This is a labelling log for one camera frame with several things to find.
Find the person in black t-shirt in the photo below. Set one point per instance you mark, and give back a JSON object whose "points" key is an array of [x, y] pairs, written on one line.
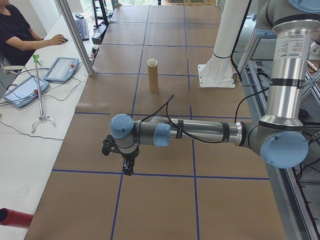
{"points": [[12, 27]]}

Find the red tube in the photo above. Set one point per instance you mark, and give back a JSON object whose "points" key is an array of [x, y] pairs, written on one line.
{"points": [[17, 217]]}

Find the person's right hand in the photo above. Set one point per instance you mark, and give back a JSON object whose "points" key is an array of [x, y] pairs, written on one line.
{"points": [[58, 40]]}

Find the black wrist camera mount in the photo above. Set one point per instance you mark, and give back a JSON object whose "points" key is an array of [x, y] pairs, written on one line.
{"points": [[107, 147]]}

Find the black phone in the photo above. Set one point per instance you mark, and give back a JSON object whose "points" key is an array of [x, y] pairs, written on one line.
{"points": [[79, 16]]}

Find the blue teach pendant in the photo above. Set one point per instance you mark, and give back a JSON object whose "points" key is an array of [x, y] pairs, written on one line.
{"points": [[25, 91], [61, 70]]}

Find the brown cardboard tube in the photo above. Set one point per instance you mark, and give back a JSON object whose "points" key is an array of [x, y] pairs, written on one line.
{"points": [[153, 80]]}

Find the white feather shuttlecock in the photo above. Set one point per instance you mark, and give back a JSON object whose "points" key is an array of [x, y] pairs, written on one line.
{"points": [[152, 62]]}

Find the white chair armrest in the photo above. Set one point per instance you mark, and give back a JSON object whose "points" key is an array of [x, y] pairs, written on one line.
{"points": [[12, 68]]}

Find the person's right forearm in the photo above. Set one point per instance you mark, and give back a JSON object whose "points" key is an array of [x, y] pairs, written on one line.
{"points": [[40, 43]]}

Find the black computer mouse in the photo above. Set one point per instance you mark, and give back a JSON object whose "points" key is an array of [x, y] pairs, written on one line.
{"points": [[65, 40]]}

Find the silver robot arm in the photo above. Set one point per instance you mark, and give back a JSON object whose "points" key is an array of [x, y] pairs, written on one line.
{"points": [[287, 62]]}

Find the black box with white label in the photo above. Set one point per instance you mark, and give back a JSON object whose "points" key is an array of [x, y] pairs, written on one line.
{"points": [[98, 35]]}

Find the white pedestal column with plate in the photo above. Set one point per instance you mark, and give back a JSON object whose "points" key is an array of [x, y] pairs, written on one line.
{"points": [[225, 30]]}

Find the black keyboard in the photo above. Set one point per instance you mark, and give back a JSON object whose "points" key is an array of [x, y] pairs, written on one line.
{"points": [[82, 29]]}

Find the aluminium frame post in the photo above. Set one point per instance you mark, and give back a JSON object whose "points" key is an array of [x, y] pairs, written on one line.
{"points": [[75, 35]]}

